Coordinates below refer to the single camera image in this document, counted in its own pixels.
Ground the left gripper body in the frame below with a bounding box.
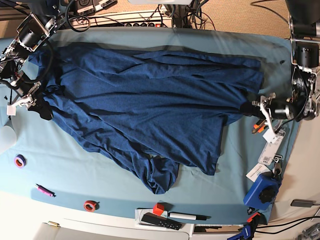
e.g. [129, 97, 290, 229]
[251, 93, 298, 133]

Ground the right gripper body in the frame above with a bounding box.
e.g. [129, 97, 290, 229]
[7, 79, 42, 109]

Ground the blue t-shirt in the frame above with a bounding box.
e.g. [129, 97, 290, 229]
[28, 43, 264, 195]

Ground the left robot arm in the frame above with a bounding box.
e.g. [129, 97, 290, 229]
[240, 0, 320, 123]

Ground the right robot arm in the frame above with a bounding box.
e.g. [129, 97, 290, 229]
[0, 0, 91, 121]

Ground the orange black utility knife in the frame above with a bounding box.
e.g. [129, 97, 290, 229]
[251, 119, 268, 135]

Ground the packaged tool blister card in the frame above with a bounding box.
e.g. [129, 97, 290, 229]
[258, 129, 286, 166]

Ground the white translucent cup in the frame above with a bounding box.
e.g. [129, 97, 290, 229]
[0, 125, 17, 154]

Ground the light blue table cloth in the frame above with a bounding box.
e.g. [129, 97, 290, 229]
[0, 26, 302, 225]

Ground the purple tape roll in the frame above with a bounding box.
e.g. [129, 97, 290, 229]
[14, 154, 27, 169]

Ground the white paper tag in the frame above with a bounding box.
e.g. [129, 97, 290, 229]
[246, 163, 271, 183]

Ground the metal keys carabiner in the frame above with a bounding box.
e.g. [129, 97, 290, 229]
[272, 154, 283, 179]

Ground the blue box with knob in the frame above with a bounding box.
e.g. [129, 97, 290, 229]
[243, 173, 281, 211]

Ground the pink marker pen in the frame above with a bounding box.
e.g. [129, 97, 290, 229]
[35, 184, 56, 198]

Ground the grey adapter box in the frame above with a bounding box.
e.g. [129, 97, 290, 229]
[290, 199, 314, 208]

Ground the red tape roll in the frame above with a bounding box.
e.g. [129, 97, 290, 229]
[83, 200, 99, 213]

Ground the blue orange bottom clamp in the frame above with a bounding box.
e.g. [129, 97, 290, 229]
[227, 212, 261, 240]

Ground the white black marker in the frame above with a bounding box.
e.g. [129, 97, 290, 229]
[168, 212, 208, 221]

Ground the power strip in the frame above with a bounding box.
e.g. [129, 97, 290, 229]
[87, 9, 173, 28]

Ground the red cube block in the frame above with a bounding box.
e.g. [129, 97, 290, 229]
[152, 202, 165, 216]

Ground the black remote control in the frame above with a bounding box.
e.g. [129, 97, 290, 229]
[141, 212, 183, 231]

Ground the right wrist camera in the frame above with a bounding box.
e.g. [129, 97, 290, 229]
[6, 105, 17, 116]

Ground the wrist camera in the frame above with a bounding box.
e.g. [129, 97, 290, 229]
[6, 105, 17, 116]
[262, 128, 278, 144]

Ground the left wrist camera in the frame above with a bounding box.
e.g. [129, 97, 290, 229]
[262, 128, 278, 144]

